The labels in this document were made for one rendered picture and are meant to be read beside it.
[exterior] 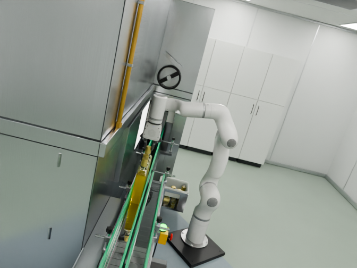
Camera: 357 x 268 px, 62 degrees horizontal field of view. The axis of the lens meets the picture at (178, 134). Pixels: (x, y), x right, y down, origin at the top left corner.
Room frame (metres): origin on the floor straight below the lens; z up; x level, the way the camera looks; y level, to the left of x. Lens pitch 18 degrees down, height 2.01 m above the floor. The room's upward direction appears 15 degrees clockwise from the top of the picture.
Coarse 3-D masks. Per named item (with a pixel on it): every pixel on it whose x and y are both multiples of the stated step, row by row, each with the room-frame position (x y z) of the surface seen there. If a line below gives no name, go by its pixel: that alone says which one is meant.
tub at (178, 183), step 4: (160, 180) 1.95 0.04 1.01; (168, 180) 2.03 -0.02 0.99; (172, 180) 2.03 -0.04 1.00; (176, 180) 2.03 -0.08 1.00; (180, 180) 2.03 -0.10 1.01; (168, 184) 2.02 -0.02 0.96; (172, 184) 2.03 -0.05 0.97; (176, 184) 2.03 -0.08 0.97; (180, 184) 2.03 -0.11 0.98; (184, 184) 2.03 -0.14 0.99; (188, 184) 2.00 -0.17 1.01; (168, 188) 1.87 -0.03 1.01; (172, 188) 1.87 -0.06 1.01; (176, 188) 2.02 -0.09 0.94; (180, 188) 2.03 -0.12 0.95; (188, 188) 1.94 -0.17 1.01; (184, 192) 1.87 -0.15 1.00; (188, 192) 1.89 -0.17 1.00
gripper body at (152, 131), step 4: (148, 124) 1.62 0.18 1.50; (152, 124) 1.62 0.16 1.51; (156, 124) 1.61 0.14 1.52; (160, 124) 1.64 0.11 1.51; (144, 128) 1.62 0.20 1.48; (148, 128) 1.62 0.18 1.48; (152, 128) 1.62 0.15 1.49; (156, 128) 1.62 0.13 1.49; (160, 128) 1.63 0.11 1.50; (144, 132) 1.62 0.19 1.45; (148, 132) 1.62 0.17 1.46; (152, 132) 1.62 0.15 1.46; (156, 132) 1.62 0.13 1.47; (160, 132) 1.63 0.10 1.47; (144, 136) 1.62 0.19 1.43; (148, 136) 1.62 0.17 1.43; (152, 136) 1.62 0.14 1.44; (156, 136) 1.62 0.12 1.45; (156, 140) 1.62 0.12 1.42
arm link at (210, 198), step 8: (208, 184) 1.70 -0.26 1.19; (200, 192) 1.68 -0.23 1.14; (208, 192) 1.61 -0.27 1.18; (216, 192) 1.62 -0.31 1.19; (200, 200) 1.62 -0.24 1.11; (208, 200) 1.58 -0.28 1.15; (216, 200) 1.59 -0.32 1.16; (200, 208) 1.64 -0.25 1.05; (208, 208) 1.61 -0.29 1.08; (216, 208) 1.62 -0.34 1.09; (200, 216) 1.65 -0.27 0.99; (208, 216) 1.66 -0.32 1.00
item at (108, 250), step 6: (150, 144) 2.37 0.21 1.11; (132, 186) 1.54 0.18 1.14; (126, 204) 1.36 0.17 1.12; (120, 216) 1.23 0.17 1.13; (120, 222) 1.26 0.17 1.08; (114, 234) 1.10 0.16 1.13; (114, 240) 1.15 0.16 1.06; (108, 246) 1.01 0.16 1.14; (108, 252) 1.04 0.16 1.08; (102, 258) 0.94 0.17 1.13; (102, 264) 0.91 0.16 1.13
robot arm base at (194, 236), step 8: (192, 216) 1.69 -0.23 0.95; (192, 224) 1.67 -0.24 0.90; (200, 224) 1.65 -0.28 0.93; (184, 232) 1.73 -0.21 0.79; (192, 232) 1.65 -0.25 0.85; (200, 232) 1.65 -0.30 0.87; (184, 240) 1.65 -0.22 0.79; (192, 240) 1.65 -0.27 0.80; (200, 240) 1.66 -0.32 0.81; (200, 248) 1.62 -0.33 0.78
